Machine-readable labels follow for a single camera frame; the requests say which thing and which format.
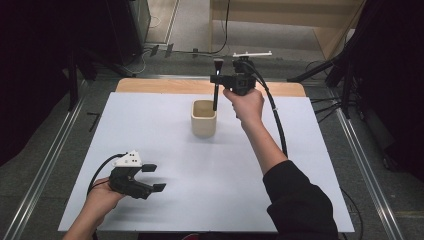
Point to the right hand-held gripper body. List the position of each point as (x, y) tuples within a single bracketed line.
[(240, 83)]

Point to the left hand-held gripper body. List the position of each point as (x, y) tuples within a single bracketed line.
[(125, 183)]

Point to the black makeup brush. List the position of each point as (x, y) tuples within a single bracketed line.
[(216, 96)]

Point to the beige cup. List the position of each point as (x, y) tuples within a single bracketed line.
[(203, 125)]

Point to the person's right hand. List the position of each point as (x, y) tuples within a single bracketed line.
[(248, 108)]

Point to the person's left hand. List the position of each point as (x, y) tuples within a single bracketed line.
[(100, 198)]

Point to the white table sheet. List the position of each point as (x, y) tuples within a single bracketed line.
[(186, 186)]

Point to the light wooden shelf unit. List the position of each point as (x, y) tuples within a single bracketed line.
[(286, 16)]

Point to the black cabinet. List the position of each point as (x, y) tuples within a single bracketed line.
[(130, 30)]

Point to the black tripod stand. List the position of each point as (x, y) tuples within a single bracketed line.
[(343, 66)]

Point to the black curtain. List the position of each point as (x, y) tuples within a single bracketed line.
[(30, 66), (396, 83)]

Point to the metal floor rail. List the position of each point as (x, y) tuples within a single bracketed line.
[(366, 170), (43, 170)]

